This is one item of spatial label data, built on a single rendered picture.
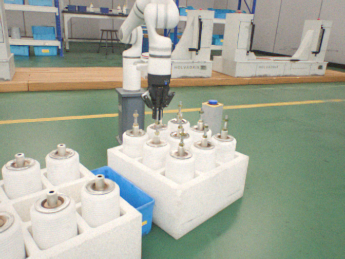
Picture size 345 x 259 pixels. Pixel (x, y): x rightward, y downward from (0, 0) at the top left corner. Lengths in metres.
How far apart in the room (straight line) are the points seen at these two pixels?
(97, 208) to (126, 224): 0.08
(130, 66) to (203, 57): 2.01
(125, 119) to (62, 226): 0.94
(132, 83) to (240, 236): 0.90
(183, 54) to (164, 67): 2.53
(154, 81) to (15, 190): 0.50
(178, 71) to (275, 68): 1.35
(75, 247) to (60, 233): 0.05
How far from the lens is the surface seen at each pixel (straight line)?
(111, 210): 0.76
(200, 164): 1.01
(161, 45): 0.91
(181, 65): 3.26
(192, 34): 3.46
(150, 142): 1.02
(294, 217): 1.21
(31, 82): 2.92
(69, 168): 0.93
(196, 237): 1.01
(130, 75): 1.52
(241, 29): 3.67
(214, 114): 1.31
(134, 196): 1.03
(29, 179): 0.90
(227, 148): 1.09
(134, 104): 1.53
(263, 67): 3.87
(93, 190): 0.75
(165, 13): 0.91
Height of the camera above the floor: 0.65
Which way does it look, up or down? 20 degrees down
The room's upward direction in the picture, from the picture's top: 3 degrees clockwise
